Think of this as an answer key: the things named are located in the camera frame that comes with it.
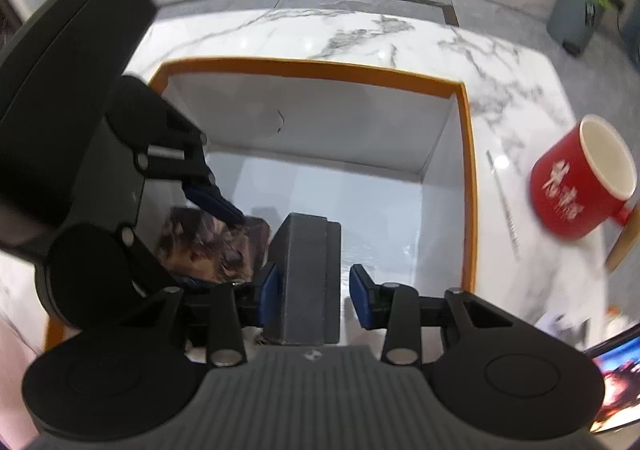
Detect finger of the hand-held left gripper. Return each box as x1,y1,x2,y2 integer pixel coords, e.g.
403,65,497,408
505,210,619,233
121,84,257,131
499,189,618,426
119,225,174,299
134,129,247,227

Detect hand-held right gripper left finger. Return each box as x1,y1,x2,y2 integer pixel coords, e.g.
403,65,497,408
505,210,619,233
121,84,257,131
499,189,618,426
114,262,281,369

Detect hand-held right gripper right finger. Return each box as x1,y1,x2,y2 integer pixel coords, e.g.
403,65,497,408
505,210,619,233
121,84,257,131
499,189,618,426
349,263,517,365

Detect dark grey box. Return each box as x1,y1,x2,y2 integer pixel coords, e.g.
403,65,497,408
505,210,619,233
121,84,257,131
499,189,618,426
263,212,344,347

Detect dark printed card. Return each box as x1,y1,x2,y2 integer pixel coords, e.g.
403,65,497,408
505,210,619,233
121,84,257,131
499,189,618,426
154,206,272,287

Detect orange cardboard box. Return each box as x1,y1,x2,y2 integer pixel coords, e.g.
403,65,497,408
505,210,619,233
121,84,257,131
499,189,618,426
45,56,481,356

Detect red mug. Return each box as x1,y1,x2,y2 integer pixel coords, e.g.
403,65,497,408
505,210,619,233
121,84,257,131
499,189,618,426
528,113,640,243

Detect smartphone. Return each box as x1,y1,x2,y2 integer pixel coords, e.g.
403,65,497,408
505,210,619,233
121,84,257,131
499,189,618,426
584,329,640,434

